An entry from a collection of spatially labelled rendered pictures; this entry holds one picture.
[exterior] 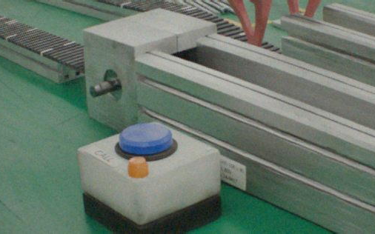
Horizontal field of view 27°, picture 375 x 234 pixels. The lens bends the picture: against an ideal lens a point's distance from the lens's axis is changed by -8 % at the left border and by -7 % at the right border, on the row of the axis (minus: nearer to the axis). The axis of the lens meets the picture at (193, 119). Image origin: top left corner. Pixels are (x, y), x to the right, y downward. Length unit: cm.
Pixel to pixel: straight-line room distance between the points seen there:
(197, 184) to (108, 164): 7
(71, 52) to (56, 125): 14
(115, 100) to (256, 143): 19
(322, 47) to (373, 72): 8
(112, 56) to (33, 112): 14
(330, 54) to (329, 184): 25
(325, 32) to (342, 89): 17
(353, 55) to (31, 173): 34
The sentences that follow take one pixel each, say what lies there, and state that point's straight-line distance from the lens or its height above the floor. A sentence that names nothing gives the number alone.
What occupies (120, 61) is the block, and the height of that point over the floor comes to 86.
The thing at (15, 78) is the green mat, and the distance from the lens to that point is 101.
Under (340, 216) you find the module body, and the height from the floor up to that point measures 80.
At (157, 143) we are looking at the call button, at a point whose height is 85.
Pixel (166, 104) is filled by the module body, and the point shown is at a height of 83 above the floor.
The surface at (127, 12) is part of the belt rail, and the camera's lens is 115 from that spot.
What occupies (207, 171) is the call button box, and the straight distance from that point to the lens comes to 63.
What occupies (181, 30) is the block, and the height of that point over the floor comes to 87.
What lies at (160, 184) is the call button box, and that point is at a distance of 60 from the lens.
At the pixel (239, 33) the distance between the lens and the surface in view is 103.
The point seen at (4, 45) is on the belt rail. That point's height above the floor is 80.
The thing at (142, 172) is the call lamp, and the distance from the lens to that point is 59.
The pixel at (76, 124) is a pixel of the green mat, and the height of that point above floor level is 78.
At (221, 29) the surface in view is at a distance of 103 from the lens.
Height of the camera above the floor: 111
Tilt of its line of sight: 23 degrees down
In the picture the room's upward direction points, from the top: 2 degrees counter-clockwise
